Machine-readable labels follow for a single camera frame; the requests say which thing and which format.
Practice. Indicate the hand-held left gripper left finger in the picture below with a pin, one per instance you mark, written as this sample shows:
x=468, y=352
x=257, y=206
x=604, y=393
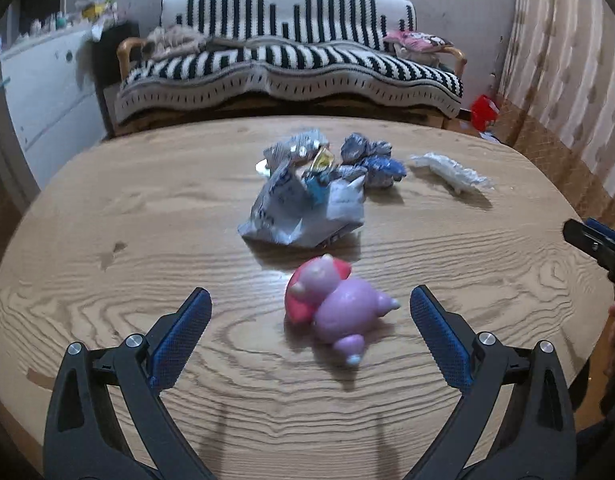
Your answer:
x=180, y=340

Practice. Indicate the pink pig toy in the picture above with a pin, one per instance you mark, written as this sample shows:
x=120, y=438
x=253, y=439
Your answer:
x=342, y=310

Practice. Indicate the white cabinet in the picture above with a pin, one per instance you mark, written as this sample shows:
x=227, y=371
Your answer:
x=52, y=100

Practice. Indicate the silver wrapper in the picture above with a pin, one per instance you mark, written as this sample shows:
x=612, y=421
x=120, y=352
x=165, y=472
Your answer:
x=292, y=147

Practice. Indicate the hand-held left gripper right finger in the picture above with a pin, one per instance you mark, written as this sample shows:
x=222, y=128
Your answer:
x=440, y=337

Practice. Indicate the beige cushion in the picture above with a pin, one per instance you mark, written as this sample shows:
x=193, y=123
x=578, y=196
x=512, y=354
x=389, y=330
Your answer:
x=417, y=56

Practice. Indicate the striped black white sofa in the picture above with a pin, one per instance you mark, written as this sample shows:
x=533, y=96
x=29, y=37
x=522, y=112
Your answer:
x=287, y=65

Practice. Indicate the yellow wrapper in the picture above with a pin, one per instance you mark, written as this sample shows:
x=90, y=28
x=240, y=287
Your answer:
x=323, y=160

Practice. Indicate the blue wrapper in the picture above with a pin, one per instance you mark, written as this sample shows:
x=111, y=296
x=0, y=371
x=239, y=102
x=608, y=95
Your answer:
x=387, y=170

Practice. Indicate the beige patterned curtain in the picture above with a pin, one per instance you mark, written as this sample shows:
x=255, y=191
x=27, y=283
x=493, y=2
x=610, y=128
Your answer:
x=562, y=60

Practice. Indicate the row of small bottles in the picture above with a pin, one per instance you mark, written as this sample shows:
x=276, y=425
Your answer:
x=52, y=22

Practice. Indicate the pink printed pillow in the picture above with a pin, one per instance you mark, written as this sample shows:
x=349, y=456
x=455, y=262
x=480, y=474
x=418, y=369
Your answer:
x=417, y=40

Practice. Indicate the clear plastic bag with clutter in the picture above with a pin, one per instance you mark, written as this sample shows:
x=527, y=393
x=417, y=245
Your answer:
x=94, y=7

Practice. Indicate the pile of beige clothes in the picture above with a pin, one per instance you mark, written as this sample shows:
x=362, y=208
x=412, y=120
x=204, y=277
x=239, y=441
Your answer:
x=172, y=40

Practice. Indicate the grey wrapper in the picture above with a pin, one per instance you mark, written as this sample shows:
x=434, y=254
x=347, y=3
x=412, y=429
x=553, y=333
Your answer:
x=362, y=147

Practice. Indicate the red plastic bag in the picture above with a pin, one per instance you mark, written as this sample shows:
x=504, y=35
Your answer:
x=485, y=110

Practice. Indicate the clear plastic wrapper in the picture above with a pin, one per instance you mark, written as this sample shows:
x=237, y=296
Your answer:
x=452, y=172

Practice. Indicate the blue white bag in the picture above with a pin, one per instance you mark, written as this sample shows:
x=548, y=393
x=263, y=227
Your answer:
x=287, y=210

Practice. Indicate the wooden frame sofa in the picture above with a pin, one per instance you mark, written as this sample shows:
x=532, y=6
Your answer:
x=337, y=107

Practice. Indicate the white paper on floor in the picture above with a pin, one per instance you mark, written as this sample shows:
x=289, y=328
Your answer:
x=490, y=135

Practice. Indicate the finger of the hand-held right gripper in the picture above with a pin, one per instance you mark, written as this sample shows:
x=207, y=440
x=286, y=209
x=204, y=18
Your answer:
x=582, y=237
x=607, y=232

